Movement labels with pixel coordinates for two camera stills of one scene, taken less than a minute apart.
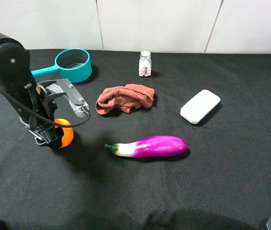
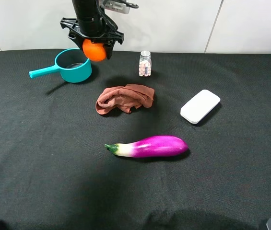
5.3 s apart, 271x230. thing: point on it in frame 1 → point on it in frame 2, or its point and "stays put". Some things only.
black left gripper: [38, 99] → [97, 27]
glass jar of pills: [145, 64] stays put
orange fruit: [68, 136] → [93, 51]
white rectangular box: [194, 111] stays put
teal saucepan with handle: [74, 64] stays put
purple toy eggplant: [151, 146] stays put
